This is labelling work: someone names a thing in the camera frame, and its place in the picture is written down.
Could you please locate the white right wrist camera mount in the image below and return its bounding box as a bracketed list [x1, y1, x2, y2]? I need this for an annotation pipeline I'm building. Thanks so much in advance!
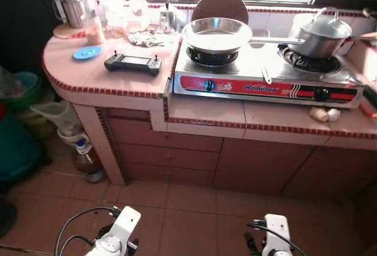
[262, 213, 293, 256]

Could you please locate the bottle of brown liquid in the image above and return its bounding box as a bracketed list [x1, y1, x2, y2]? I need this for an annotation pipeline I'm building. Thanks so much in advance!
[73, 138, 107, 184]

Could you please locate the green bin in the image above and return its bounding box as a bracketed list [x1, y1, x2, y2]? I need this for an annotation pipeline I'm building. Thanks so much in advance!
[0, 71, 43, 114]

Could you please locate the round wooden coaster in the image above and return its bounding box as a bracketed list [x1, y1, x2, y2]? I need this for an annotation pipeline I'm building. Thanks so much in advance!
[52, 23, 87, 41]

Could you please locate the black handheld controller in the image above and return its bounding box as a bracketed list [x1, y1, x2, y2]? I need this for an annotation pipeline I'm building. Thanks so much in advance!
[104, 51, 163, 78]

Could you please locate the garlic bulb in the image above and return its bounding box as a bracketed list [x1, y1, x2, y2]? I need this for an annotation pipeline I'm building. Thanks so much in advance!
[309, 107, 329, 123]
[326, 108, 343, 122]

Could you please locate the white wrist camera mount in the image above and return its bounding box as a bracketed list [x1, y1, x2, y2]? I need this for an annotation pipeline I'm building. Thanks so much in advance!
[105, 205, 143, 252]
[262, 213, 293, 256]

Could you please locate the small steel cup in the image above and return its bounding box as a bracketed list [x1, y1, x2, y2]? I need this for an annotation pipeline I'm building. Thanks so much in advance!
[158, 2, 180, 35]

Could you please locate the teal bin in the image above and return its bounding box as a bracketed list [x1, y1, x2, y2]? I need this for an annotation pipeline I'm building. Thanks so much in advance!
[0, 104, 47, 185]

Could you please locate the steel frying pan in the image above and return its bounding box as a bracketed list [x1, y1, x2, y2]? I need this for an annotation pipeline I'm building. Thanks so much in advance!
[181, 16, 307, 55]

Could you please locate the blue round lid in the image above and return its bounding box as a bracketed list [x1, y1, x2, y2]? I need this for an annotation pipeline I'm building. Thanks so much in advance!
[72, 45, 104, 61]

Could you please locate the round brown board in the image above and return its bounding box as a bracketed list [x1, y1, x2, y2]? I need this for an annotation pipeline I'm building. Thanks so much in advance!
[191, 0, 250, 27]

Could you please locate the steel red gas stove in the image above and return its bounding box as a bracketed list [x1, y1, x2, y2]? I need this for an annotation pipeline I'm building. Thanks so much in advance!
[172, 39, 365, 110]

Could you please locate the clear plastic bag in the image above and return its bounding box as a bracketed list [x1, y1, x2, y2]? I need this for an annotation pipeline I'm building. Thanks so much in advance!
[29, 99, 90, 146]

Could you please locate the maroon base cabinet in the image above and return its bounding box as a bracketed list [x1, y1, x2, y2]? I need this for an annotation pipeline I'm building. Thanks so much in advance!
[97, 108, 377, 202]

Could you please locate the black hose sleeve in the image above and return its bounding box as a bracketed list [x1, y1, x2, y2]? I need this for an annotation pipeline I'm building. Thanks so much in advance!
[356, 82, 377, 107]

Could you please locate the clear plastic jar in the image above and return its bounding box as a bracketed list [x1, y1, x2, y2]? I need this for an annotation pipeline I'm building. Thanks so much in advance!
[125, 0, 152, 33]

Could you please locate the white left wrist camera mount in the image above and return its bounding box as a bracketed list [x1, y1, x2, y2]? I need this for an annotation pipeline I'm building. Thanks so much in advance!
[105, 205, 143, 252]

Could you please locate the jar of orange powder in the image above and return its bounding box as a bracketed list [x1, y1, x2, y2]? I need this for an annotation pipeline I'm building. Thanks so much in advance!
[82, 10, 107, 46]

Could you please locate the steel jug with handle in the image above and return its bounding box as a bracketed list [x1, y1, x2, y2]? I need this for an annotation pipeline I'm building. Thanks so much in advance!
[52, 0, 89, 29]

